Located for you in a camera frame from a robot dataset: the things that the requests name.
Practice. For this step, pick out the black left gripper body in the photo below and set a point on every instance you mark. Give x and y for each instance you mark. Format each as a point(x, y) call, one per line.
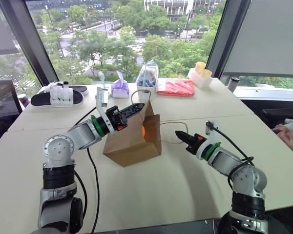
point(116, 119)

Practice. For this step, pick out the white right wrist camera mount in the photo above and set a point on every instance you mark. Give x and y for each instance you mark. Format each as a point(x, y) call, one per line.
point(205, 144)

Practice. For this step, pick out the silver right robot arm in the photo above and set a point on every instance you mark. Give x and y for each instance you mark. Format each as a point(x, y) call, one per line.
point(249, 180)

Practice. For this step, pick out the orange plush toy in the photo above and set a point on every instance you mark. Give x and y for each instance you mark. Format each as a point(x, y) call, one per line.
point(144, 132)

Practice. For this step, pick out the clear plastic hook stand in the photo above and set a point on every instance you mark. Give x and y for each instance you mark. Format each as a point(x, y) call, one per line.
point(103, 79)

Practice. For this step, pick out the red folded cloth in wrap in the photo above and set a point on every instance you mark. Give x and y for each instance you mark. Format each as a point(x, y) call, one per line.
point(175, 87)

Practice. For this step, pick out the black chair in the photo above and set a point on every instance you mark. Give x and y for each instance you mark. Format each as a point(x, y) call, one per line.
point(271, 112)

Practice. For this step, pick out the person's bare hand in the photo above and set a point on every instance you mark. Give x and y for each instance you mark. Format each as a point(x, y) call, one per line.
point(291, 140)

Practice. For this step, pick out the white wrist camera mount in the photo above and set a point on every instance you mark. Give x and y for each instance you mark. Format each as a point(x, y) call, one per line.
point(102, 97)
point(205, 144)

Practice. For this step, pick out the black monitor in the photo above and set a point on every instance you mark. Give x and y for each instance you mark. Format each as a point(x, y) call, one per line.
point(2, 102)

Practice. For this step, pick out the grey cylindrical bottle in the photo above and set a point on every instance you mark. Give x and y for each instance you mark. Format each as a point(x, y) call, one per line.
point(234, 84)

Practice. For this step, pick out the pale yellow cup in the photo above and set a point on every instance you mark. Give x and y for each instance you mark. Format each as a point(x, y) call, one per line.
point(207, 73)
point(200, 67)

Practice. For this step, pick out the clear bag of blue items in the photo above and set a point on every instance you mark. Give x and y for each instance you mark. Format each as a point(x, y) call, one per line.
point(147, 76)

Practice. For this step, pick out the white plastic tray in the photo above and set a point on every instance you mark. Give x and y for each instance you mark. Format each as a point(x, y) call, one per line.
point(201, 80)

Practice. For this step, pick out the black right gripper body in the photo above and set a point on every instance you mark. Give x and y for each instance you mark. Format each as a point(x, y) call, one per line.
point(194, 144)

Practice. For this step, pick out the white paper cup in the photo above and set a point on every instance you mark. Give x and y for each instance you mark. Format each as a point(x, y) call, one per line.
point(24, 100)

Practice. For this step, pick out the white container under clear bag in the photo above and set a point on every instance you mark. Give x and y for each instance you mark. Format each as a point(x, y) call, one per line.
point(144, 93)

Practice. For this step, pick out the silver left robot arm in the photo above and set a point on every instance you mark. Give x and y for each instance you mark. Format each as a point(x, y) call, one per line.
point(61, 148)

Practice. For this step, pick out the brown paper bag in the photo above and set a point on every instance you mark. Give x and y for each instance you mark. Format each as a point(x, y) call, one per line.
point(134, 148)

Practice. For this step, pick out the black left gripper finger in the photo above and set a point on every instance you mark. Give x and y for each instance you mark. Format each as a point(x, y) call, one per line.
point(133, 115)
point(134, 107)

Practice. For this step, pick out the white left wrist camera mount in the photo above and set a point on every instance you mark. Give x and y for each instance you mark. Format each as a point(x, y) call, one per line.
point(102, 97)

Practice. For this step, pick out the purple plastic bag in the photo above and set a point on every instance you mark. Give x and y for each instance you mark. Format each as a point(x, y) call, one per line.
point(120, 89)

